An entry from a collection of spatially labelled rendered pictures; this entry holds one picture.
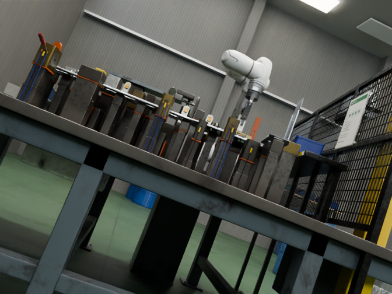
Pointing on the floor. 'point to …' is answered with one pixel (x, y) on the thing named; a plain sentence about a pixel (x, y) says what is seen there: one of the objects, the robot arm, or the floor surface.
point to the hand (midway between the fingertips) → (240, 125)
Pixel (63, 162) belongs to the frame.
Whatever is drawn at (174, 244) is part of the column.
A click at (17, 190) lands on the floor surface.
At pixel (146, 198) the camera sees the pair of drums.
